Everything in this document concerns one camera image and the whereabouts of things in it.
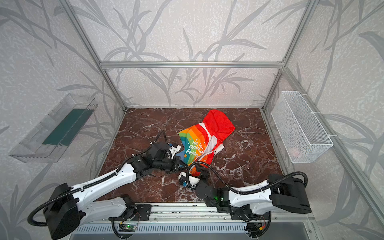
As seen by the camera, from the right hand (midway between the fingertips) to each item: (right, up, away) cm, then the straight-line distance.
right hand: (194, 161), depth 76 cm
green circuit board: (-32, -30, -5) cm, 44 cm away
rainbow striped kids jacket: (+3, +8, +18) cm, 19 cm away
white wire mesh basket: (+46, +15, -15) cm, 50 cm away
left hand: (-2, -1, -3) cm, 3 cm away
